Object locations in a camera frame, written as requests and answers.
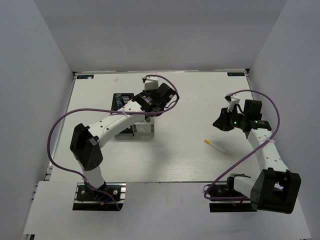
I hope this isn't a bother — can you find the purple cable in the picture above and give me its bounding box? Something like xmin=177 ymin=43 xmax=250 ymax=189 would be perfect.
xmin=47 ymin=74 xmax=181 ymax=212
xmin=204 ymin=89 xmax=280 ymax=201

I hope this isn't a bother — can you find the yellow cap marker right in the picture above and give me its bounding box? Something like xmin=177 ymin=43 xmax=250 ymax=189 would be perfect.
xmin=204 ymin=139 xmax=226 ymax=155

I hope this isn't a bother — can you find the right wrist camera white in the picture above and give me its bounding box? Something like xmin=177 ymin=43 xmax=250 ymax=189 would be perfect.
xmin=224 ymin=93 xmax=240 ymax=113

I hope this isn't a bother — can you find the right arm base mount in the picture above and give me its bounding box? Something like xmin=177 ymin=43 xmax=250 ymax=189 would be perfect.
xmin=208 ymin=173 xmax=257 ymax=213

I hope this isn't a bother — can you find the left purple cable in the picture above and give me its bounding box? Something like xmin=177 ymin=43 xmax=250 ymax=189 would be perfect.
xmin=47 ymin=74 xmax=181 ymax=212

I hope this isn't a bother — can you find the blue white glue tube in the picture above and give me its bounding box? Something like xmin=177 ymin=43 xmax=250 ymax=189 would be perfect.
xmin=114 ymin=93 xmax=125 ymax=108

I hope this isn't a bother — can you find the white pen holder box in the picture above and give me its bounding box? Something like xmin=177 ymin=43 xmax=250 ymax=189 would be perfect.
xmin=115 ymin=117 xmax=155 ymax=140

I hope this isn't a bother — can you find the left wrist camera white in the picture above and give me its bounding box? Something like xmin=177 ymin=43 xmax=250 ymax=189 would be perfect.
xmin=142 ymin=76 xmax=159 ymax=91

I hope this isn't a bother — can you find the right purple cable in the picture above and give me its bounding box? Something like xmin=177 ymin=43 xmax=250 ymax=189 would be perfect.
xmin=204 ymin=89 xmax=280 ymax=201

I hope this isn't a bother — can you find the black pen holder box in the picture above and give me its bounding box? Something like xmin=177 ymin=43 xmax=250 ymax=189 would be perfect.
xmin=111 ymin=93 xmax=134 ymax=138

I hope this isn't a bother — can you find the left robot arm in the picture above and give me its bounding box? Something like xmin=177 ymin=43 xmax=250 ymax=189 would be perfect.
xmin=70 ymin=83 xmax=178 ymax=200

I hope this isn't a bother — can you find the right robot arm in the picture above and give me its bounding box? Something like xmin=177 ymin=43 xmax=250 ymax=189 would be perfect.
xmin=208 ymin=96 xmax=301 ymax=214

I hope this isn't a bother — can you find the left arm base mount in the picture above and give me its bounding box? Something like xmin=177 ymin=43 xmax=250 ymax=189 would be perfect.
xmin=72 ymin=183 xmax=127 ymax=212

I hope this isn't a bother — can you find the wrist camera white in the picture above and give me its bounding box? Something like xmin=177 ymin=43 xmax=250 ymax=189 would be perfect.
xmin=224 ymin=93 xmax=240 ymax=113
xmin=142 ymin=76 xmax=159 ymax=91

